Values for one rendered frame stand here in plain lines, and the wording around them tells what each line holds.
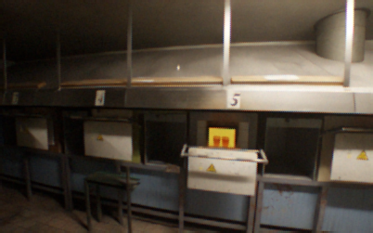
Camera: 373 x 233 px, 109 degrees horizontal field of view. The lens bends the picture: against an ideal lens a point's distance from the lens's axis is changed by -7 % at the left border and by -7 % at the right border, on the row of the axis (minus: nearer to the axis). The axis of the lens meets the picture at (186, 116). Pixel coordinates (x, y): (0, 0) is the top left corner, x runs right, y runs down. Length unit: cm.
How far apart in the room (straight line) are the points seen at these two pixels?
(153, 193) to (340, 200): 192
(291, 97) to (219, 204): 128
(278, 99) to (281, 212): 120
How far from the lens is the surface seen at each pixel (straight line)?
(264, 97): 121
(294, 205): 198
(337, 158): 171
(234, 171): 145
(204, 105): 114
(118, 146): 173
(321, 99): 137
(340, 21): 223
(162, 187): 188
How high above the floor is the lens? 152
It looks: 4 degrees down
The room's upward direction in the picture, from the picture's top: 1 degrees clockwise
